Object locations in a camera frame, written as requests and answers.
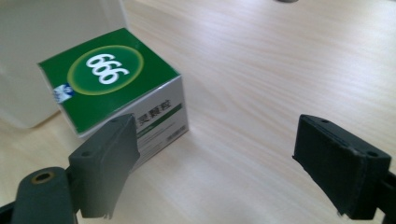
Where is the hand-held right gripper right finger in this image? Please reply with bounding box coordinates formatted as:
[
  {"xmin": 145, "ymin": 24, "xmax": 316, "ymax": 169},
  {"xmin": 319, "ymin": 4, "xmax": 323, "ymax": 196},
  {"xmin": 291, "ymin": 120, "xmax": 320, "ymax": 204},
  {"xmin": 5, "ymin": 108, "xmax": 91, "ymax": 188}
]
[{"xmin": 291, "ymin": 114, "xmax": 392, "ymax": 221}]

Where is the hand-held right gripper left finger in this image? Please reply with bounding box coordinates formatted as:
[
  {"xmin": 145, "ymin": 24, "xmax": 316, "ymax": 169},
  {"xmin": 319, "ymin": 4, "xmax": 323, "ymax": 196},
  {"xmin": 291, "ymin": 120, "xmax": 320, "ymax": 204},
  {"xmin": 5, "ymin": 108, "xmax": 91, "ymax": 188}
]
[{"xmin": 67, "ymin": 113, "xmax": 141, "ymax": 220}]

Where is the white plastic container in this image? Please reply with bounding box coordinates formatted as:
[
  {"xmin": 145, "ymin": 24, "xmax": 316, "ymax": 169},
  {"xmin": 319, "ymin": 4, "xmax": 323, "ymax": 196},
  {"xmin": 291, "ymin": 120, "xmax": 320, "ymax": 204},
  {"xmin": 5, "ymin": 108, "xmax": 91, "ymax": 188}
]
[{"xmin": 0, "ymin": 0, "xmax": 130, "ymax": 130}]

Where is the green and white medicine box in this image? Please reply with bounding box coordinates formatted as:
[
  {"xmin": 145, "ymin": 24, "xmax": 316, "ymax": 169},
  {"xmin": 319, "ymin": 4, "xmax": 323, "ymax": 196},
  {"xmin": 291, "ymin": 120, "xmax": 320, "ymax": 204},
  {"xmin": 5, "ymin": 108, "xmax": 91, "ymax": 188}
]
[{"xmin": 37, "ymin": 27, "xmax": 190, "ymax": 172}]

